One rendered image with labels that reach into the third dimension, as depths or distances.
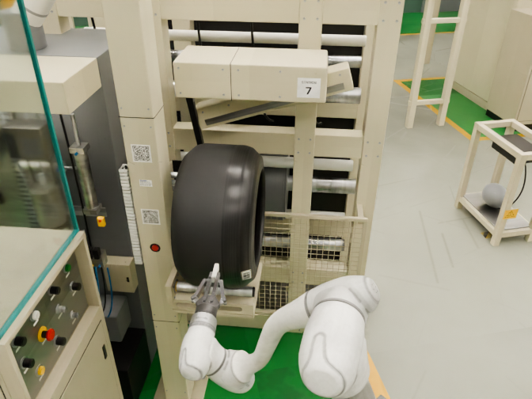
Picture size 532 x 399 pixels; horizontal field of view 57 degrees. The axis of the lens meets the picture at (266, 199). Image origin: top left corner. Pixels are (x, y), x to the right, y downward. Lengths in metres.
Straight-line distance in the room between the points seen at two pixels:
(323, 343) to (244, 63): 1.21
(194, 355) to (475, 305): 2.44
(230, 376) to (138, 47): 1.12
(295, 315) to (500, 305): 2.53
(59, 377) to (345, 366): 1.16
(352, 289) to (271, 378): 1.80
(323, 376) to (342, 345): 0.08
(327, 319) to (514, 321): 2.59
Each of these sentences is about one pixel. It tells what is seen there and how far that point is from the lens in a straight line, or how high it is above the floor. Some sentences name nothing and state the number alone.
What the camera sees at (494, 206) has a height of 0.19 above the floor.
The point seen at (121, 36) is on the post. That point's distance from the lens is 1.79.
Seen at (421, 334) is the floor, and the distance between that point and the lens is 3.35.
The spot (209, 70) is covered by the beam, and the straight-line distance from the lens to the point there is 2.01.
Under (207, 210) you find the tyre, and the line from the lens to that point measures 1.80.
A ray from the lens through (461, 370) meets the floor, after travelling 3.23.
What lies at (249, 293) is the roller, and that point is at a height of 0.91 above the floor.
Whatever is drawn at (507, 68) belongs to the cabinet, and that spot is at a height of 0.64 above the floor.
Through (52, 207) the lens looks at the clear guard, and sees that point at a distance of 1.81.
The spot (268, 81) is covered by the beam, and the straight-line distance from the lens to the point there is 1.99.
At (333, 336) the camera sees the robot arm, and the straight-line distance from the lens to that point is 1.13.
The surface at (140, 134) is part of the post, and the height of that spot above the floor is 1.59.
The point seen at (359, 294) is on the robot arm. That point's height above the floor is 1.53.
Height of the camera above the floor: 2.36
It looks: 32 degrees down
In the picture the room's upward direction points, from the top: straight up
